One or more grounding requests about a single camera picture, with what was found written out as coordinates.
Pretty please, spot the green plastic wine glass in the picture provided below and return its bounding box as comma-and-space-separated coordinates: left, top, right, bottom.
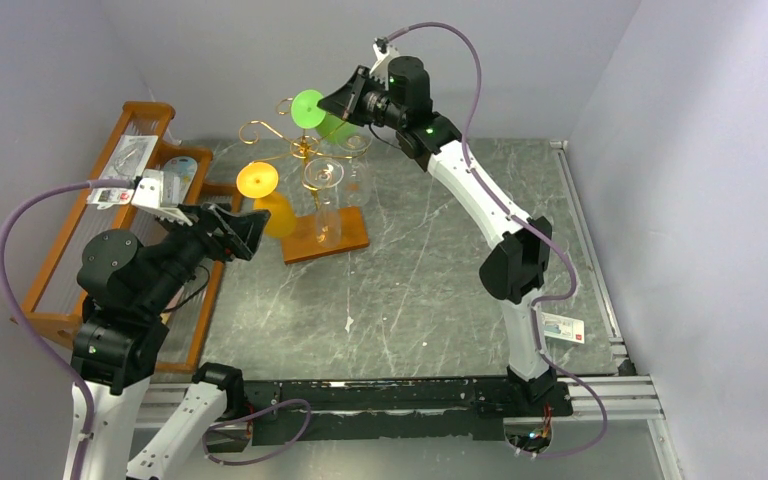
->
290, 89, 367, 151

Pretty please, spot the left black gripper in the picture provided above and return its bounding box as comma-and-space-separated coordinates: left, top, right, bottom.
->
142, 199, 272, 312

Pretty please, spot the white packaged item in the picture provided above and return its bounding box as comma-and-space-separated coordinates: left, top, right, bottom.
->
86, 134, 159, 210

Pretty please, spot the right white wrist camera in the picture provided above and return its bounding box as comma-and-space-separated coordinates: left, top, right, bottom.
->
370, 37, 400, 84

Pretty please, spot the clear wine glass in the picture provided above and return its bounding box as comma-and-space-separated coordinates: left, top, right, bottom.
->
340, 133, 372, 207

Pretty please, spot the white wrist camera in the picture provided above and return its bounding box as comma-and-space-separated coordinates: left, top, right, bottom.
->
370, 37, 400, 84
131, 169, 192, 225

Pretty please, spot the small white card box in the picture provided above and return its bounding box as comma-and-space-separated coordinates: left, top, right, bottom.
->
541, 312, 585, 344

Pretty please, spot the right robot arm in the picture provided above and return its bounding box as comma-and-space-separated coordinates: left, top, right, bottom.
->
317, 56, 557, 415

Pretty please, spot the blue packaged tool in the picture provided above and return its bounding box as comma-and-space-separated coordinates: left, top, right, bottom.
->
161, 156, 198, 203

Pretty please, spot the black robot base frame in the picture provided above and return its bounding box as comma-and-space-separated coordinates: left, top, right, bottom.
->
138, 374, 664, 465

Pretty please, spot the wooden dish drying rack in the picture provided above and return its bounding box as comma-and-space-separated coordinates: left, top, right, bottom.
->
21, 101, 265, 384

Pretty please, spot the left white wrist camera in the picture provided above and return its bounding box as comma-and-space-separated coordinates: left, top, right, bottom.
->
131, 169, 192, 225

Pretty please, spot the gold wire wine glass rack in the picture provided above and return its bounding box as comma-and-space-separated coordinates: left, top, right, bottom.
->
238, 95, 370, 265

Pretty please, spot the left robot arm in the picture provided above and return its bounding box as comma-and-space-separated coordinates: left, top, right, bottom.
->
65, 203, 270, 479

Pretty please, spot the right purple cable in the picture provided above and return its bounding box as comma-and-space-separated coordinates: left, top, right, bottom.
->
383, 21, 611, 461

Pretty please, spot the clear champagne flute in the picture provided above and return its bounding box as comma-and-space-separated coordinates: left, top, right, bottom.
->
304, 158, 344, 248

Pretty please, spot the orange plastic wine glass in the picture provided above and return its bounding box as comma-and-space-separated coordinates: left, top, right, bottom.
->
236, 161, 297, 239

